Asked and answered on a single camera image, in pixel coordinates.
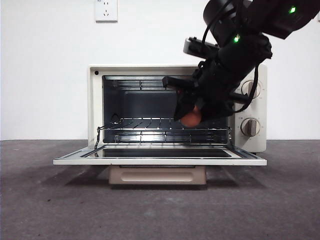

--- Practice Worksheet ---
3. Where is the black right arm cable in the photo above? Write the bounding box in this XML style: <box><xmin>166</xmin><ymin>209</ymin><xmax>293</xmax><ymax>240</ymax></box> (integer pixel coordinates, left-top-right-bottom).
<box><xmin>201</xmin><ymin>0</ymin><xmax>236</xmax><ymax>46</ymax></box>
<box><xmin>234</xmin><ymin>63</ymin><xmax>260</xmax><ymax>113</ymax></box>

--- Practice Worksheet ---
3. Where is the metal wire oven rack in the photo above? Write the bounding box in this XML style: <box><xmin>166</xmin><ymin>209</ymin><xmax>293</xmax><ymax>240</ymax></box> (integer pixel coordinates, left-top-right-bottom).
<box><xmin>96</xmin><ymin>117</ymin><xmax>232</xmax><ymax>133</ymax></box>

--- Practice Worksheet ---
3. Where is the beige oven knob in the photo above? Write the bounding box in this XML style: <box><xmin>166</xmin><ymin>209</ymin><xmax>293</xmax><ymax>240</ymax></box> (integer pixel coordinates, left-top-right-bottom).
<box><xmin>239</xmin><ymin>117</ymin><xmax>261</xmax><ymax>138</ymax></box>
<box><xmin>241</xmin><ymin>80</ymin><xmax>262</xmax><ymax>98</ymax></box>

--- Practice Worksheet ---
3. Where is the white wall socket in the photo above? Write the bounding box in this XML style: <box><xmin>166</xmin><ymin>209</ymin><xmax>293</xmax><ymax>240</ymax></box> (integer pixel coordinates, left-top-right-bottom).
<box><xmin>94</xmin><ymin>0</ymin><xmax>118</xmax><ymax>24</ymax></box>

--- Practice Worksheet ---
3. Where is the cream Toshiba toaster oven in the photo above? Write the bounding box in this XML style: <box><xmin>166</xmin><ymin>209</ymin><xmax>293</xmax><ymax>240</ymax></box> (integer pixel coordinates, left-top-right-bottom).
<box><xmin>87</xmin><ymin>64</ymin><xmax>268</xmax><ymax>154</ymax></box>

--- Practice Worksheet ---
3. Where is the oven heating element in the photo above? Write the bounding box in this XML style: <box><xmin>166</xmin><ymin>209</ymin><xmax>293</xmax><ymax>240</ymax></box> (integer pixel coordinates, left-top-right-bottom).
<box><xmin>111</xmin><ymin>79</ymin><xmax>168</xmax><ymax>90</ymax></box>

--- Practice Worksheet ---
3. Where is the glass oven door with handle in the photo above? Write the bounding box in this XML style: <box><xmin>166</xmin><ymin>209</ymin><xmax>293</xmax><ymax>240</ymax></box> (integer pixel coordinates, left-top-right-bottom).
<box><xmin>52</xmin><ymin>146</ymin><xmax>268</xmax><ymax>186</ymax></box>

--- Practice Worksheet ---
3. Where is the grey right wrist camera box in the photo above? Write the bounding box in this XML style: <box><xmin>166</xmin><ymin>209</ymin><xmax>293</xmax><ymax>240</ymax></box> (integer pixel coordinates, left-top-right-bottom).
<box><xmin>183</xmin><ymin>36</ymin><xmax>218</xmax><ymax>60</ymax></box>

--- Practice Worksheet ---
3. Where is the brown egg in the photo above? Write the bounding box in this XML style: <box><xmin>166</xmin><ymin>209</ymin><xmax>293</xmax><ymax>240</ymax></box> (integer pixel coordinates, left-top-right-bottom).
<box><xmin>180</xmin><ymin>106</ymin><xmax>202</xmax><ymax>127</ymax></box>

